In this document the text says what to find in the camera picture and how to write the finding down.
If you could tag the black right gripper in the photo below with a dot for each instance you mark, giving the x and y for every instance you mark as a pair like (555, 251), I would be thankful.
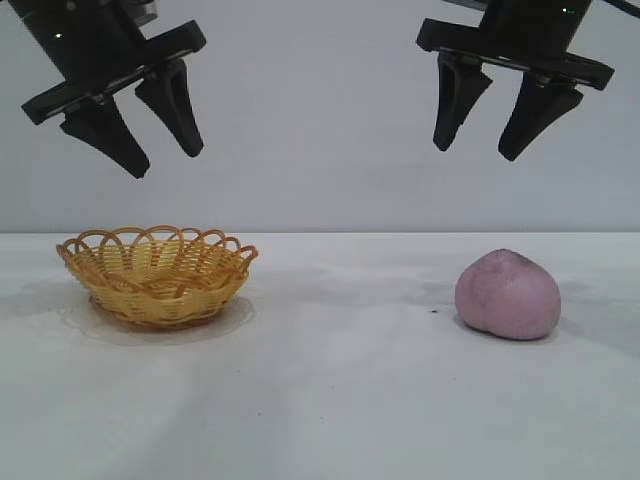
(530, 35)

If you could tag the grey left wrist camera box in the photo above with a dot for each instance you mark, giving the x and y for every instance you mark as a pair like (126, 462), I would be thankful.
(144, 11)

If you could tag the pink peach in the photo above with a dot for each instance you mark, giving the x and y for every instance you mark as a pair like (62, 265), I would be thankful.
(507, 300)

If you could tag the yellow woven wicker basket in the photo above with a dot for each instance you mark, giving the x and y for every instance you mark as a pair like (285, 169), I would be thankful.
(165, 300)

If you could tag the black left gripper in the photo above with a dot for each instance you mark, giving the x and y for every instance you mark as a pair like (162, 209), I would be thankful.
(90, 45)

